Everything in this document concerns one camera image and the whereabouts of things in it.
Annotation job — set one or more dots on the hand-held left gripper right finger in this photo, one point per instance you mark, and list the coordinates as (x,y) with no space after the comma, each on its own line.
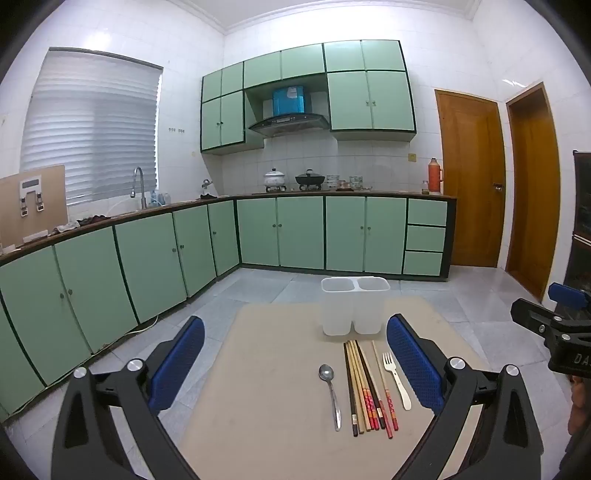
(415,364)

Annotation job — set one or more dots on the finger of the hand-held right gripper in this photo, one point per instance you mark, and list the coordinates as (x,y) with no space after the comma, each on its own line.
(531,314)
(568,294)

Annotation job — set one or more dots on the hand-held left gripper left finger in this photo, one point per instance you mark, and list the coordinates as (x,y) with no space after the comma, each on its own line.
(178,364)

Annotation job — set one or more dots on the cream plastic fork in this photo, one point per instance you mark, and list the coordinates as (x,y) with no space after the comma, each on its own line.
(399,383)

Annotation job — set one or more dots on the dark brown chopstick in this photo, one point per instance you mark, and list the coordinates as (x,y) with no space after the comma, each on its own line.
(351,392)
(364,369)

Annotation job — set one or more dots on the red patterned end chopstick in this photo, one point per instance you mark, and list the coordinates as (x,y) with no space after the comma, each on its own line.
(378,413)
(389,415)

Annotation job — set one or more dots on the plain bamboo chopstick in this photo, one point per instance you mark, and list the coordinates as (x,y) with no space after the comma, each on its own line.
(355,387)
(358,383)

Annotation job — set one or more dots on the white plastic utensil holder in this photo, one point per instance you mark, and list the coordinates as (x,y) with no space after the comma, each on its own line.
(355,304)

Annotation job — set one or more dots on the metal spoon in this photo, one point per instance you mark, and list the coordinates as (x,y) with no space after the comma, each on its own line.
(333,401)

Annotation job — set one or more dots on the person's right hand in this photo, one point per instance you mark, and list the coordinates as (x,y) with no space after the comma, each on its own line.
(581,406)

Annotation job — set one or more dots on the plain wooden door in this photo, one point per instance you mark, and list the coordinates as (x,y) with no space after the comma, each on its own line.
(538,194)

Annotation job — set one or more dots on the green base cabinet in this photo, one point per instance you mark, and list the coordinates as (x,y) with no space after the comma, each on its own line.
(115,277)
(346,235)

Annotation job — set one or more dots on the small glass bottle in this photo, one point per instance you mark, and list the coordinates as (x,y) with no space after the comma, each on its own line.
(425,187)

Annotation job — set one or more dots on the orange thermos flask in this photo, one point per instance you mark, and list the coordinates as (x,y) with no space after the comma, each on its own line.
(435,177)

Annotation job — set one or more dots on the dark cloth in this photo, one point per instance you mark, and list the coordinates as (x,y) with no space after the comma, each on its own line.
(94,220)

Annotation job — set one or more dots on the clear plastic bottles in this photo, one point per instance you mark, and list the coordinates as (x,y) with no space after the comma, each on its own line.
(159,197)

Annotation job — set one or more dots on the light cloth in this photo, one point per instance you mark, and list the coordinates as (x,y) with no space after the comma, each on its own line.
(67,226)

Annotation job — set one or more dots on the metal faucet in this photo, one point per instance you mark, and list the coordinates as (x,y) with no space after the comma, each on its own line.
(138,184)

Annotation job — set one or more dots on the stacked bowls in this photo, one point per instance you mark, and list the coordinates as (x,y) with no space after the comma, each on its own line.
(333,180)
(356,181)

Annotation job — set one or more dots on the brown cardboard board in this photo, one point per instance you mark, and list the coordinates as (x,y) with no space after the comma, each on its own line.
(51,217)

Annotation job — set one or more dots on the white pot with lid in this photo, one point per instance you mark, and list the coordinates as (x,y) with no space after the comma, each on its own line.
(275,181)

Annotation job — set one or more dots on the black wok with lid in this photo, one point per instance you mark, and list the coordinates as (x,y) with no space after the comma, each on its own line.
(310,179)

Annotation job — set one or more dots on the white window blinds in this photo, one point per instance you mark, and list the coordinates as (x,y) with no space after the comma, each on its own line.
(92,129)

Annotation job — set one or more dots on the dark range hood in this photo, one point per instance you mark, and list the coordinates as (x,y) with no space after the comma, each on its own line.
(288,123)

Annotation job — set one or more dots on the blue box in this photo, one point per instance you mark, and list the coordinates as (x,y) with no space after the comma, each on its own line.
(288,100)

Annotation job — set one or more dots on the wall hooks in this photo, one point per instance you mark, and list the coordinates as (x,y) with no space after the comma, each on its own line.
(176,130)

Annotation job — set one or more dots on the green wall cabinet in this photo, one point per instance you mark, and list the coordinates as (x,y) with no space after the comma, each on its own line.
(221,115)
(281,64)
(369,92)

